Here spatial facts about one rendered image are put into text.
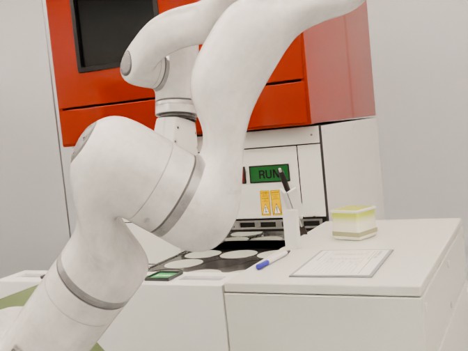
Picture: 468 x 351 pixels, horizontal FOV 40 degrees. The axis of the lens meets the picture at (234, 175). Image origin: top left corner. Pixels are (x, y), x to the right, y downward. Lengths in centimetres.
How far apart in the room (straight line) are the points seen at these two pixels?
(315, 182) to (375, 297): 70
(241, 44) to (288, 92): 86
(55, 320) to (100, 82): 113
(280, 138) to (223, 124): 93
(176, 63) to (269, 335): 52
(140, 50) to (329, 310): 56
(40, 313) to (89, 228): 17
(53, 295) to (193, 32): 51
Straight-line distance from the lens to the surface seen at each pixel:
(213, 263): 166
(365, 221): 146
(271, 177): 178
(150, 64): 118
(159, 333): 128
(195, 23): 116
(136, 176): 81
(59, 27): 208
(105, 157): 81
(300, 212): 143
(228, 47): 84
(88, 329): 96
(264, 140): 178
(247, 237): 182
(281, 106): 170
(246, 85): 84
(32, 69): 421
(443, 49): 316
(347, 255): 130
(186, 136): 124
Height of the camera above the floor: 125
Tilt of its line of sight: 5 degrees down
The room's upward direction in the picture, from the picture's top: 6 degrees counter-clockwise
